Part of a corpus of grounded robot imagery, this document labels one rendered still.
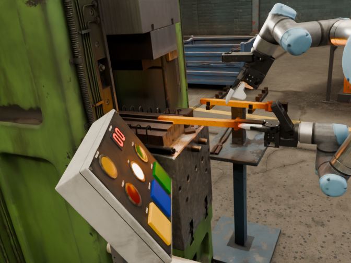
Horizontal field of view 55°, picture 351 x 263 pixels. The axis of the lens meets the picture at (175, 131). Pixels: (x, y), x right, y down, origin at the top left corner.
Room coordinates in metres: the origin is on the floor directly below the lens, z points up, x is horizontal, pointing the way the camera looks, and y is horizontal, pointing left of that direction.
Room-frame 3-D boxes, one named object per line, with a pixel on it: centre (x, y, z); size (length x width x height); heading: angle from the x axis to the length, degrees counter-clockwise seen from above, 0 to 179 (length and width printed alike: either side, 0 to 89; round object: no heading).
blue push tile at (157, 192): (0.73, 0.06, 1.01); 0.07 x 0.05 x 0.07; 178
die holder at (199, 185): (1.42, 0.18, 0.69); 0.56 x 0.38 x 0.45; 63
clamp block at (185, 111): (1.45, -0.02, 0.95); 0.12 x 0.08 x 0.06; 63
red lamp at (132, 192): (0.63, 0.10, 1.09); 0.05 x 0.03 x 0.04; 153
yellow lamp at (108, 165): (0.63, 0.15, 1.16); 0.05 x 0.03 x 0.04; 153
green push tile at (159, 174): (0.83, 0.05, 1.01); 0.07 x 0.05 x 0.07; 178
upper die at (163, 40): (1.36, 0.19, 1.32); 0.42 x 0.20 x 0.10; 63
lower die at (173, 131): (1.36, 0.19, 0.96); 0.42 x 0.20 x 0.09; 63
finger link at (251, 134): (1.13, -0.27, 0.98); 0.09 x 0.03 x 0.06; 66
